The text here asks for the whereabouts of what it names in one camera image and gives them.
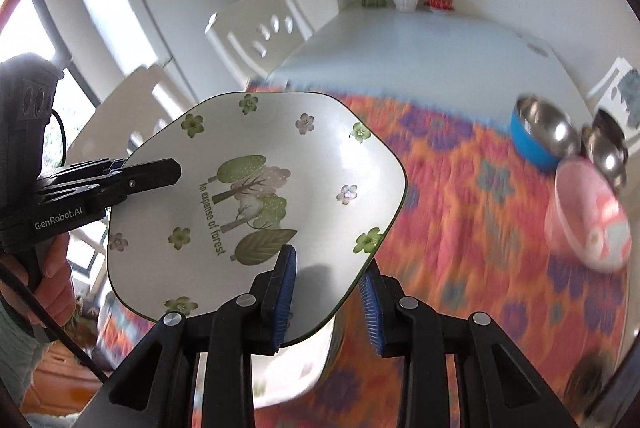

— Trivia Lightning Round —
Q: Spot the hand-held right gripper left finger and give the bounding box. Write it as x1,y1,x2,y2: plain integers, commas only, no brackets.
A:
75,244,301,428

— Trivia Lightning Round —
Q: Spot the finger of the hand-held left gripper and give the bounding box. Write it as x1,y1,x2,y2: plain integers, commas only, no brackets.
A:
111,158,182,209

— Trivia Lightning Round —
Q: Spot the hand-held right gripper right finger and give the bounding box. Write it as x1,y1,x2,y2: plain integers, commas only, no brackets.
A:
356,272,592,428

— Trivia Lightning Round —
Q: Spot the white floral plate green rim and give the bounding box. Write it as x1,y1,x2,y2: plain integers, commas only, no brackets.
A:
106,91,408,351

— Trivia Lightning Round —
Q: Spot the pink white ceramic bowl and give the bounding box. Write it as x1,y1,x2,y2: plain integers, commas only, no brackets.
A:
544,157,632,271

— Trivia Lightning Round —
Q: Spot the blue steel-lined bowl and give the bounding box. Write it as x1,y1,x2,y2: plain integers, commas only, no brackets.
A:
509,94,583,173

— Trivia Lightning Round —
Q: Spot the plain steel bowl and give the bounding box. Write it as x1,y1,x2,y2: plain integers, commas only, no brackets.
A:
580,121,630,194

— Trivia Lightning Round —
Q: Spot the person's left forearm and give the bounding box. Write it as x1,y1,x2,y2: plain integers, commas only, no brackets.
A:
0,293,51,409

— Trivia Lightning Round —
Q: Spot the person's left hand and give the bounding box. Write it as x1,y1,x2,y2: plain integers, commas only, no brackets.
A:
31,233,76,315

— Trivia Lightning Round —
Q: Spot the white chair with cutouts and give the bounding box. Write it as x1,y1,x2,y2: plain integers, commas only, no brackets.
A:
585,56,640,129
65,63,201,169
204,0,316,84

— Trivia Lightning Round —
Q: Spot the window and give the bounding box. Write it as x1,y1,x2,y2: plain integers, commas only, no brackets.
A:
0,0,101,289

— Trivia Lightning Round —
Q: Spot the orange floral tablecloth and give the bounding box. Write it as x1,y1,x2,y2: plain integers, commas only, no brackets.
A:
95,81,633,428

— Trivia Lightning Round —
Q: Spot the dark brown mug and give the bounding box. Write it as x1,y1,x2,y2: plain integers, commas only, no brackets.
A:
592,107,628,143

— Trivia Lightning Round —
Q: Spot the black cable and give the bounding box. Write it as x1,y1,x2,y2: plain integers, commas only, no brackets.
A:
0,253,110,381

